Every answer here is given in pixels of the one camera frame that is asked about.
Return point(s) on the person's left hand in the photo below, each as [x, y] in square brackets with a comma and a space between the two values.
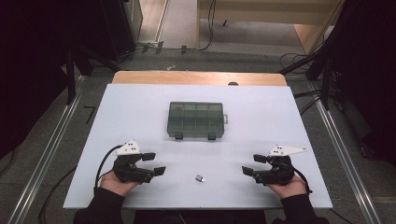
[115, 185]

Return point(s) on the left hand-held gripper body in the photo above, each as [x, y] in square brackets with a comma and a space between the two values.
[130, 169]

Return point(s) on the dark table grommet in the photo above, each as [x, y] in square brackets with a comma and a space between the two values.
[233, 83]

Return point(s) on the small white floor scrap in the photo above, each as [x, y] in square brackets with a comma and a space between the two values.
[170, 67]

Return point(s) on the black metal stand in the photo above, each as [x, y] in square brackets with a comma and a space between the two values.
[71, 87]
[326, 93]

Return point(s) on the transparent grey compartment box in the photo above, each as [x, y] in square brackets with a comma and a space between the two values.
[196, 119]

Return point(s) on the person's right hand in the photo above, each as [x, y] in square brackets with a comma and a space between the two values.
[289, 189]

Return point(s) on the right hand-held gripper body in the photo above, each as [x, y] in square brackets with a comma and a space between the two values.
[278, 171]

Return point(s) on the black cabinet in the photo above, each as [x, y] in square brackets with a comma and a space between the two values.
[118, 25]

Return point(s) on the wooden table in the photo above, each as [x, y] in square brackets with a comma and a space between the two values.
[186, 77]

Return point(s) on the aluminium floor rail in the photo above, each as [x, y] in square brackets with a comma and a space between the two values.
[48, 155]
[342, 155]

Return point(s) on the person's lap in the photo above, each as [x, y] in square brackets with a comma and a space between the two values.
[202, 217]

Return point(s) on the small metal adapter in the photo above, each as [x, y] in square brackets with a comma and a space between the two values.
[199, 178]

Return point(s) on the light wooden furniture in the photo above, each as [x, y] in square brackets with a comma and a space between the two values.
[264, 15]

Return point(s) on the black floor bracket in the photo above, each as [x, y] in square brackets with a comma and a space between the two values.
[159, 47]
[145, 48]
[183, 49]

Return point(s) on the white work board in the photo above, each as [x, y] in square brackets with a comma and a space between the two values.
[186, 193]

